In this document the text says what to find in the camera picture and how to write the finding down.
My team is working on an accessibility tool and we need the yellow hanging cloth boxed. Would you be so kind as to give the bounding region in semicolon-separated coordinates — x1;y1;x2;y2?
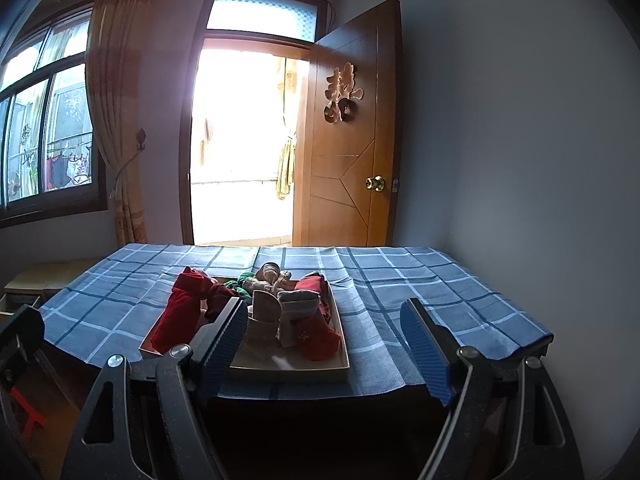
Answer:
275;130;297;201

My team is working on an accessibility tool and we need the white sock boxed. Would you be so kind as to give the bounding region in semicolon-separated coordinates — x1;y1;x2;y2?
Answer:
276;289;321;348

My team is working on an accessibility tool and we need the dark wooden desk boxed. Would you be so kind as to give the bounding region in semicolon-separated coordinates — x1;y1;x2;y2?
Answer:
45;340;551;480

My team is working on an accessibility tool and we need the shallow cardboard tray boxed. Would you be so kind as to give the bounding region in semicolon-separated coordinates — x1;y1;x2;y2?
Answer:
138;275;351;385

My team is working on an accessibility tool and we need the brown door frame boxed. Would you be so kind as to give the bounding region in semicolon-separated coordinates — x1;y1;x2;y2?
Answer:
181;0;333;247

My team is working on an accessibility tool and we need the hanging laundry outside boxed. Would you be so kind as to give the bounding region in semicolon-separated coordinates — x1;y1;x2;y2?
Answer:
45;145;93;191

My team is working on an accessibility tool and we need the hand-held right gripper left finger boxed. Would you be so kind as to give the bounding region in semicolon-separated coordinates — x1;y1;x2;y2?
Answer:
60;296;250;480

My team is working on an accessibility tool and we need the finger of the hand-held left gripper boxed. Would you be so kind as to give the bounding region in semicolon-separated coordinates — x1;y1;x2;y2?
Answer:
0;304;47;411

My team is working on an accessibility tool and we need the light wooden cabinet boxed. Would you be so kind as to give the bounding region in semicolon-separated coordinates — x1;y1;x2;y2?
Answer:
4;259;103;311

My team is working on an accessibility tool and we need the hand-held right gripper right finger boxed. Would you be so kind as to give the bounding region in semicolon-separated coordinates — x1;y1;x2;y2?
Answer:
399;297;585;480

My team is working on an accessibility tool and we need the dark framed window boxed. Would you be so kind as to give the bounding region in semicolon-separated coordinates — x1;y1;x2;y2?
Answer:
0;0;108;233

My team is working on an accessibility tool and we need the frosted glass transom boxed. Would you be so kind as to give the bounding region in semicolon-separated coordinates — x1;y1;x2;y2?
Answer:
205;0;321;41

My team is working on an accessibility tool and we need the beige underwear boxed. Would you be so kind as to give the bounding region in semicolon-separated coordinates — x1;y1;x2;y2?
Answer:
246;289;282;351

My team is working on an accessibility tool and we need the golden door ornament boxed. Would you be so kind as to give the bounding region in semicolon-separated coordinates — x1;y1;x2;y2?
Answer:
322;62;365;123

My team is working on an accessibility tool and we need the blue checked tablecloth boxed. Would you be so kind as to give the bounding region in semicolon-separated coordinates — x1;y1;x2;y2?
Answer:
37;243;555;401

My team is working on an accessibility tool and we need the dark green underwear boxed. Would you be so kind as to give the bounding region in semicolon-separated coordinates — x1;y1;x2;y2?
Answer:
222;272;257;302

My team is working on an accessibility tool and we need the wooden door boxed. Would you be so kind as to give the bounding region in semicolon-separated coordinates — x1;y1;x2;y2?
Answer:
292;0;403;248

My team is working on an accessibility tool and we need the red plastic stool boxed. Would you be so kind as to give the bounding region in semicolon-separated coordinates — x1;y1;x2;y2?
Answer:
7;387;48;441

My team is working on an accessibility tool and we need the tan curtain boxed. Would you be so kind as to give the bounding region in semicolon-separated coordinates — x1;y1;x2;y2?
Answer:
85;0;211;246

